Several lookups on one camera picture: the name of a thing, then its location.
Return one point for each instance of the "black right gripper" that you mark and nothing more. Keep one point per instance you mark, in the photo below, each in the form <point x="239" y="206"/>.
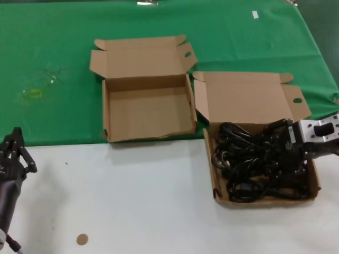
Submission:
<point x="294" y="152"/>

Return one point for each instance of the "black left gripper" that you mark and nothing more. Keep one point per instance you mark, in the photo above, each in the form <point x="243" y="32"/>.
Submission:
<point x="10" y="180"/>

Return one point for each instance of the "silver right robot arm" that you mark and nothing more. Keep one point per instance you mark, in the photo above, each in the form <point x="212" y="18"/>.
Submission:
<point x="307" y="129"/>

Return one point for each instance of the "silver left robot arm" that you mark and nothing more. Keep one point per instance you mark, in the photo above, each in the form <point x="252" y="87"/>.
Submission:
<point x="1" y="235"/>

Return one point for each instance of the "cardboard box with intact rim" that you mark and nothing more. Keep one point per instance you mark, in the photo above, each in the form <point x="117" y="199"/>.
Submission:
<point x="249" y="100"/>

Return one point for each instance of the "cardboard box with torn rim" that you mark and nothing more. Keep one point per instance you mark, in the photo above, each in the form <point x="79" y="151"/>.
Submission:
<point x="148" y="121"/>

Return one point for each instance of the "small white tape scrap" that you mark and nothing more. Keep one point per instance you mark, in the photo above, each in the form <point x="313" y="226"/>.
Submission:
<point x="53" y="79"/>

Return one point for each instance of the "green tablecloth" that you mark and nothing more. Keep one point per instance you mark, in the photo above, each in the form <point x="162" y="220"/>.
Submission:
<point x="53" y="39"/>

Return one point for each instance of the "round brown sticker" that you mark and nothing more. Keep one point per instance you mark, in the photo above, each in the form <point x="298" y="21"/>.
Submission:
<point x="82" y="239"/>

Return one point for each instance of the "white tape strip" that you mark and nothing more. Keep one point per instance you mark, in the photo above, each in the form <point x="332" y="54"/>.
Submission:
<point x="255" y="14"/>

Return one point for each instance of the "small metal cloth clip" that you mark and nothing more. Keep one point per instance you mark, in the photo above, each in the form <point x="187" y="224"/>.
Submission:
<point x="291" y="1"/>

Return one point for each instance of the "long metal cloth clip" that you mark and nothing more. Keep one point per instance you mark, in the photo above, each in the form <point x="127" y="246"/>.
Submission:
<point x="147" y="3"/>

